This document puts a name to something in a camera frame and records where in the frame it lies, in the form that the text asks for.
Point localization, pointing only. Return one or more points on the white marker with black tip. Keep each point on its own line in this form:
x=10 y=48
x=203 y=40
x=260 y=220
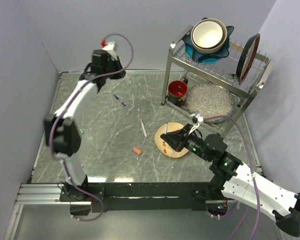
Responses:
x=166 y=128

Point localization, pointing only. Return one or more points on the white marker with pink end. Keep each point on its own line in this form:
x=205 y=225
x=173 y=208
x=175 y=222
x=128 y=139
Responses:
x=143 y=128

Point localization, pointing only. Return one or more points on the cream bowl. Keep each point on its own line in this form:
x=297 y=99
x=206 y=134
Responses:
x=208 y=35

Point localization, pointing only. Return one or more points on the tan decorated plate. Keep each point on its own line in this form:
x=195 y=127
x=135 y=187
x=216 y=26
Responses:
x=164 y=147

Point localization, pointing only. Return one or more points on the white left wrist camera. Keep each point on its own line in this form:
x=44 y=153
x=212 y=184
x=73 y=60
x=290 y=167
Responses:
x=110 y=47

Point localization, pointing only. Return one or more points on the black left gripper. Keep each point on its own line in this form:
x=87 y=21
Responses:
x=117 y=62

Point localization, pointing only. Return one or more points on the black base beam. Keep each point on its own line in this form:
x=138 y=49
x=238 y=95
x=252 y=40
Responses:
x=138 y=196

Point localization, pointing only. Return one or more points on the aluminium frame rail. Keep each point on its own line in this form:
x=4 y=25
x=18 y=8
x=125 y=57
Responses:
x=42 y=194

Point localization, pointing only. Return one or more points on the red and black mug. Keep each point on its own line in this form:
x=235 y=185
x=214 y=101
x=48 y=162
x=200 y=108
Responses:
x=177 y=91

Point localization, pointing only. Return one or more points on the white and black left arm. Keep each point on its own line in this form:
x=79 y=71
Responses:
x=61 y=132

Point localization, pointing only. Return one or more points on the speckled glass plate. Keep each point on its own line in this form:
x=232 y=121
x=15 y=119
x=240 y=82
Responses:
x=212 y=101

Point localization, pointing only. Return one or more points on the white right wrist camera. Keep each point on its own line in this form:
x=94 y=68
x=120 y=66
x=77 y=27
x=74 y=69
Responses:
x=197 y=119

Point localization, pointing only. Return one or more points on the blue pen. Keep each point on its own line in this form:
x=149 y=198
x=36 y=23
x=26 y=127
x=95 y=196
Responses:
x=116 y=97

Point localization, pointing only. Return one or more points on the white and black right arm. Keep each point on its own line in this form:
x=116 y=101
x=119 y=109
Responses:
x=234 y=179

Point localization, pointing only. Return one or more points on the dark red-rimmed plate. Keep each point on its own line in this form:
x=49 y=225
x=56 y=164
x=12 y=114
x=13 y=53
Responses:
x=247 y=57

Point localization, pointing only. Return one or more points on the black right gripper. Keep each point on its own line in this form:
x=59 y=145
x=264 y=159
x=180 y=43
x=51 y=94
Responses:
x=177 y=139

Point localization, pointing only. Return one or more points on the steel dish rack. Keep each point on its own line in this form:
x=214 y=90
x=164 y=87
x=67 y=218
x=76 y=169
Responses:
x=221 y=73

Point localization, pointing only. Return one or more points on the blue wavy bowl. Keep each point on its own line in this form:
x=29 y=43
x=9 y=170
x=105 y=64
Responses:
x=207 y=58

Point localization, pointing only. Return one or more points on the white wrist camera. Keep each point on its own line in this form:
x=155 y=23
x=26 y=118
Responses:
x=197 y=119
x=110 y=47

